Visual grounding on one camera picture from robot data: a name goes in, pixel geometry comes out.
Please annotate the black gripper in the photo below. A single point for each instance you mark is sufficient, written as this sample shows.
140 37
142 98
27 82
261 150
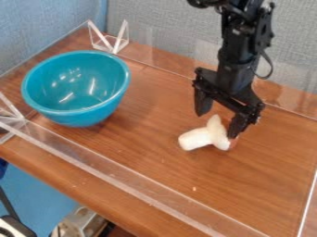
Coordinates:
227 86

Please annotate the toy mushroom brown cap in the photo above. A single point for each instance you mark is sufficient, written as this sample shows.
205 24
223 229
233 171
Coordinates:
209 135

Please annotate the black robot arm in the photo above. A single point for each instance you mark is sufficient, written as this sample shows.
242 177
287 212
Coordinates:
246 30

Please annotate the blue bowl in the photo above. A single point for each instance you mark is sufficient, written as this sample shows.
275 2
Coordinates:
76 87

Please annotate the clear acrylic back barrier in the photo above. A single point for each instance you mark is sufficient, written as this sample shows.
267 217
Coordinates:
143 50

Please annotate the clear acrylic barrier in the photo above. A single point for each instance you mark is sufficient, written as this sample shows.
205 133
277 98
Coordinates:
159 196
143 50

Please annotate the clear acrylic front barrier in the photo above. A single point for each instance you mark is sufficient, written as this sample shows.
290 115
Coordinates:
159 196

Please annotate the black chair part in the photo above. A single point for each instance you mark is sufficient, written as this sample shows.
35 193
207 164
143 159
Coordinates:
11 226

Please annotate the clear acrylic corner bracket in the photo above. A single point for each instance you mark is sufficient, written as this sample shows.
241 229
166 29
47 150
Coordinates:
108 43

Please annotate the grey metal bracket below table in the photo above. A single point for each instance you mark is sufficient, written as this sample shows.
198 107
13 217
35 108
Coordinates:
82 223

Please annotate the clear acrylic left bracket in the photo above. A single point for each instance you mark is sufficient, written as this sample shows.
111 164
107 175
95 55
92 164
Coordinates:
9 117

